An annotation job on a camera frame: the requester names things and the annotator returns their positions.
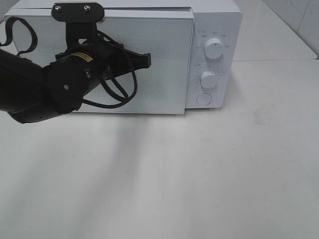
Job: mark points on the white microwave oven body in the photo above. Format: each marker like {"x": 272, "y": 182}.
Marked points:
{"x": 211, "y": 18}

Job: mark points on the lower white timer knob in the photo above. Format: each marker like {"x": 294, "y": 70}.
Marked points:
{"x": 208, "y": 79}

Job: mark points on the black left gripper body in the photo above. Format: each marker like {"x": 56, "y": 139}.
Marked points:
{"x": 92, "y": 59}

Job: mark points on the round white door button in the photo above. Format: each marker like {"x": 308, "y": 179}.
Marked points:
{"x": 204, "y": 99}

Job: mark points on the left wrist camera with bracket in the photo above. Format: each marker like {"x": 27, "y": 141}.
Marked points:
{"x": 80, "y": 20}

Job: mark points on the white microwave door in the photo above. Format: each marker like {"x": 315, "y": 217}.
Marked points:
{"x": 165, "y": 35}

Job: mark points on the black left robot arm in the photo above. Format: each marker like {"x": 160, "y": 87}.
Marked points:
{"x": 29, "y": 93}

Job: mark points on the upper white power knob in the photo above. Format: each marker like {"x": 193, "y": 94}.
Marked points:
{"x": 213, "y": 48}

